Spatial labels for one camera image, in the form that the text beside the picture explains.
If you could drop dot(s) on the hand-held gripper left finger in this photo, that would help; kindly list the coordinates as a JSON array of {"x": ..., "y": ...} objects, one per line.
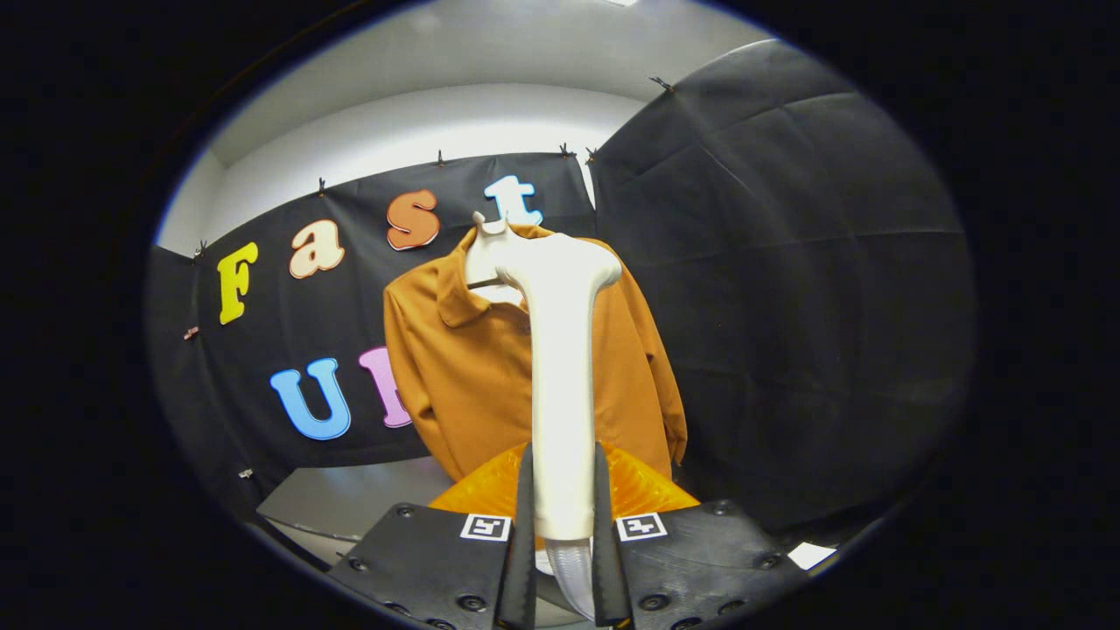
[{"x": 437, "y": 560}]

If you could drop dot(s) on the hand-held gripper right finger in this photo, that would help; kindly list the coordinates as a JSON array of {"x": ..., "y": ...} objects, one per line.
[{"x": 691, "y": 560}]

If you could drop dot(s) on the orange button shirt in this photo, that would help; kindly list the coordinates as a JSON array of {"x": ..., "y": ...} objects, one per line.
[{"x": 455, "y": 385}]

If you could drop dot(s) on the grey drawer cabinet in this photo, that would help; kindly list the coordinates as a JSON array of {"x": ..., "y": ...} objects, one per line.
[{"x": 350, "y": 499}]

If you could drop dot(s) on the white paper sheet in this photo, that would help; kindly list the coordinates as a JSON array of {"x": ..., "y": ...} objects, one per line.
[{"x": 811, "y": 555}]

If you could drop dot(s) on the black backdrop cloth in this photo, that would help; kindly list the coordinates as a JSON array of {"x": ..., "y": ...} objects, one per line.
[
  {"x": 188, "y": 394},
  {"x": 350, "y": 324},
  {"x": 787, "y": 306}
]

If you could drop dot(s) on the white mannequin torso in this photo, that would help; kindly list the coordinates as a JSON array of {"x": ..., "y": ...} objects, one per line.
[{"x": 483, "y": 258}]

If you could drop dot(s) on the row of black cloth clips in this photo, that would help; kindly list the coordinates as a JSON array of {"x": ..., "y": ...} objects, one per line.
[{"x": 440, "y": 158}]

